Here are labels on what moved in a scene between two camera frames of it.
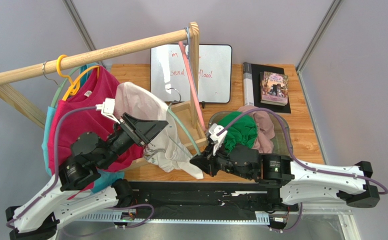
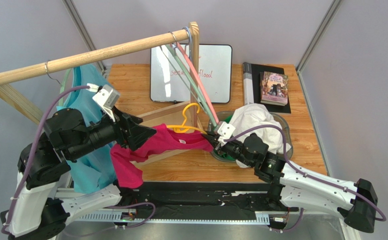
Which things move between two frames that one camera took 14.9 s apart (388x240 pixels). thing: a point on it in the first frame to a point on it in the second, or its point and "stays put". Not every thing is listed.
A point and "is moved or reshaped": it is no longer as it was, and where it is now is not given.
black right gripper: x=211 y=161 to x=220 y=145
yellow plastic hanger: x=74 y=89 to x=184 y=128
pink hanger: x=184 y=51 is moved or reshaped
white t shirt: x=164 y=150 to x=248 y=115
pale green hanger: x=182 y=124 to x=193 y=85
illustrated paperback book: x=273 y=88 stays put
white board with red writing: x=169 y=77 stays put
